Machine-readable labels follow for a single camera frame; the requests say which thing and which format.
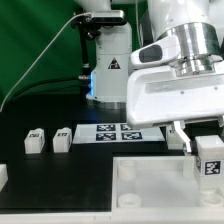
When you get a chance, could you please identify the grey mounted camera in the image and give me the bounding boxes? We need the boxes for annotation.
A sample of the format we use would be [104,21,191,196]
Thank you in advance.
[70,9,126,26]

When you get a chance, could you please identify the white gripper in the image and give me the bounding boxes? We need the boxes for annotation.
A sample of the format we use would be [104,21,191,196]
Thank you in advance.
[126,62,224,155]

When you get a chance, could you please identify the black cables on table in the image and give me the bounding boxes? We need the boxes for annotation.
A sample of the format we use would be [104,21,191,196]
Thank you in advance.
[6,75,93,101]

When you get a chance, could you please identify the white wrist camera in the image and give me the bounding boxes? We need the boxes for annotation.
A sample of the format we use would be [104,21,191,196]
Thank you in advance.
[131,35,181,69]

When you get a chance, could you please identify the white sheet with AprilTags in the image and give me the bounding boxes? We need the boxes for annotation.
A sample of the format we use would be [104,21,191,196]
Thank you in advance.
[73,123,164,144]

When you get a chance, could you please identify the white cable behind base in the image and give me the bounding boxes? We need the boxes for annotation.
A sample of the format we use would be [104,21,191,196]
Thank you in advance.
[134,0,143,51]

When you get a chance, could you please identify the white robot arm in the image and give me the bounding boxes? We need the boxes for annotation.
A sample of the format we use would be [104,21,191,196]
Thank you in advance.
[74,0,224,152]

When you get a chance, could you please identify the white camera cable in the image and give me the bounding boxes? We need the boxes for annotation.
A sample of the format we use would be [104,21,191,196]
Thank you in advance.
[0,12,93,113]

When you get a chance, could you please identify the white square table top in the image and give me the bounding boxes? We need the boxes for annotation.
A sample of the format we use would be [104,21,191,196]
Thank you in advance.
[112,156,224,216]

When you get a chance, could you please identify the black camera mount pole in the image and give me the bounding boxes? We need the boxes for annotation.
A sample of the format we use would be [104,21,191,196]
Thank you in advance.
[78,24,91,102]

